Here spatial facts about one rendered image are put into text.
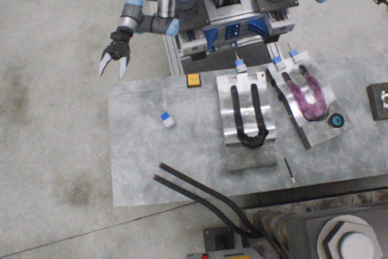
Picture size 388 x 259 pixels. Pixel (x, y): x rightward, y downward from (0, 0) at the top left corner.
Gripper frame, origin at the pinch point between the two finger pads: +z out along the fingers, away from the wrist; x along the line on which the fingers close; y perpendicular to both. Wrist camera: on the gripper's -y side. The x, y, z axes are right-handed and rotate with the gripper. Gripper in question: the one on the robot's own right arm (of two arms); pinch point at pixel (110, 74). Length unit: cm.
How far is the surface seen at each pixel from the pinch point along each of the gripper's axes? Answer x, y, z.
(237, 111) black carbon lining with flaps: -57, 50, -11
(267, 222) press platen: -71, 7, 41
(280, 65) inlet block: -76, 48, -42
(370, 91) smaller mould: -129, 45, -39
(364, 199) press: -135, 49, 21
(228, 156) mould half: -58, 52, 13
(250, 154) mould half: -68, 51, 10
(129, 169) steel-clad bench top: -8, 65, 30
